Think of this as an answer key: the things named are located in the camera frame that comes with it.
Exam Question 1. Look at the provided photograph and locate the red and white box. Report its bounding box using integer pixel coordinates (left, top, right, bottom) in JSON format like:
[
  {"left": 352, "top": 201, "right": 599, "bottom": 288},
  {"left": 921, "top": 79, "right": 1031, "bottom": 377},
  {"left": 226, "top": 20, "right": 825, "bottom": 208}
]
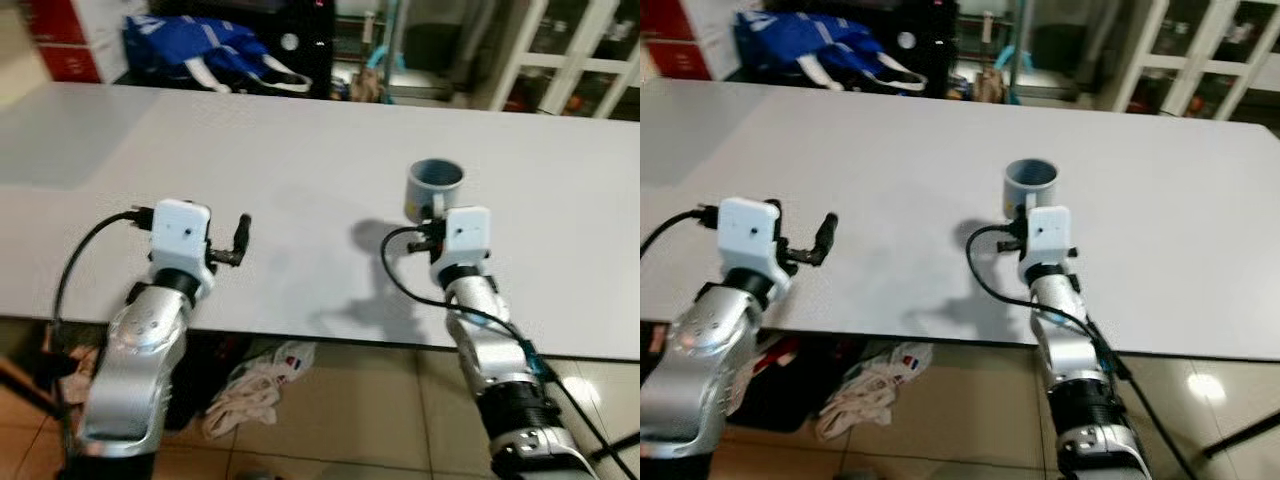
[
  {"left": 640, "top": 0, "right": 743, "bottom": 82},
  {"left": 20, "top": 0, "right": 133, "bottom": 85}
]

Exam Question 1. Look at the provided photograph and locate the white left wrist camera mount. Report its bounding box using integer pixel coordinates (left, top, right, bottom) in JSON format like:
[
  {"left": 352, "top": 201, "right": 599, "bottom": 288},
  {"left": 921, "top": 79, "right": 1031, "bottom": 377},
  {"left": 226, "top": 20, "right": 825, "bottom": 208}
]
[
  {"left": 717, "top": 196, "right": 783, "bottom": 277},
  {"left": 149, "top": 199, "right": 215, "bottom": 273}
]

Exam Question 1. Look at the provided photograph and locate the white glass door cabinet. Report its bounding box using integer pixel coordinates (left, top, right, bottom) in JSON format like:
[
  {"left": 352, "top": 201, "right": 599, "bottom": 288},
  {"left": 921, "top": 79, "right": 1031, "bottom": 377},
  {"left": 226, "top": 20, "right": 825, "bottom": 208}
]
[
  {"left": 1093, "top": 0, "right": 1280, "bottom": 122},
  {"left": 468, "top": 0, "right": 641, "bottom": 122}
]

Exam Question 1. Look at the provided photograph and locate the grey mug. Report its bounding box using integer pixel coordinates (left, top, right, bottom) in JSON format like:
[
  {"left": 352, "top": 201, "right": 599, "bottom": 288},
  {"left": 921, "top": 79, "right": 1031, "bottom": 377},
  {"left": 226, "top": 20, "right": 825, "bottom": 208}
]
[
  {"left": 1003, "top": 157, "right": 1062, "bottom": 221},
  {"left": 405, "top": 157, "right": 467, "bottom": 225}
]

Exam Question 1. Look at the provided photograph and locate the white cloth bag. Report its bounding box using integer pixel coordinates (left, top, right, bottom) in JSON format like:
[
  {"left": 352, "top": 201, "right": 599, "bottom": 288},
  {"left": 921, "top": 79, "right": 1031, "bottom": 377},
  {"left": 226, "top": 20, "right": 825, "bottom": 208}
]
[
  {"left": 814, "top": 339, "right": 937, "bottom": 444},
  {"left": 202, "top": 339, "right": 320, "bottom": 442}
]

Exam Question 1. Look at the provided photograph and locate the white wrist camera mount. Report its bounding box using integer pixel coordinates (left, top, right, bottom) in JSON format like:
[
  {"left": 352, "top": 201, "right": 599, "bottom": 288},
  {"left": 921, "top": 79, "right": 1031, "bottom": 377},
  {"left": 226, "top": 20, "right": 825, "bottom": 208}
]
[
  {"left": 1018, "top": 205, "right": 1073, "bottom": 265},
  {"left": 717, "top": 196, "right": 783, "bottom": 277},
  {"left": 149, "top": 199, "right": 215, "bottom": 273},
  {"left": 443, "top": 206, "right": 494, "bottom": 265}
]

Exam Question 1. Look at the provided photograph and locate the black bag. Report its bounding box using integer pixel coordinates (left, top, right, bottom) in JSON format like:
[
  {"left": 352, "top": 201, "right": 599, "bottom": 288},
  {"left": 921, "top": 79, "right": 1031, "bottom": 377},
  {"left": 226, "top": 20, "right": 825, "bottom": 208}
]
[
  {"left": 150, "top": 330, "right": 253, "bottom": 433},
  {"left": 738, "top": 334, "right": 873, "bottom": 433}
]

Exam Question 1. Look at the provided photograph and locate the blue bag with white straps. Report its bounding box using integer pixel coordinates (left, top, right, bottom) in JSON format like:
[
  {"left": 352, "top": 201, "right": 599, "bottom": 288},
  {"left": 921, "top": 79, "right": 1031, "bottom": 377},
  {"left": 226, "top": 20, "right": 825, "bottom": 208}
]
[
  {"left": 732, "top": 9, "right": 928, "bottom": 94},
  {"left": 121, "top": 14, "right": 314, "bottom": 97}
]

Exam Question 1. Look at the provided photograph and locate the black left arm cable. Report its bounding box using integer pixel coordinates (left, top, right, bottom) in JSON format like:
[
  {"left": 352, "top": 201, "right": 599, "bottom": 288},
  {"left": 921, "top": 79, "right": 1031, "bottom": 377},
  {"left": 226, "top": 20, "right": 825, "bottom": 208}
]
[
  {"left": 640, "top": 206, "right": 723, "bottom": 257},
  {"left": 50, "top": 206, "right": 157, "bottom": 333}
]

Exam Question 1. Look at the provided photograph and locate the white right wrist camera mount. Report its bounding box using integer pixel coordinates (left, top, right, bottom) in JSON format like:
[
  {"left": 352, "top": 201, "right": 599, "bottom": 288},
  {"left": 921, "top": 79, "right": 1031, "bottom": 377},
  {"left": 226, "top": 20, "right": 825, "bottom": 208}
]
[
  {"left": 1018, "top": 205, "right": 1073, "bottom": 265},
  {"left": 443, "top": 206, "right": 494, "bottom": 265}
]

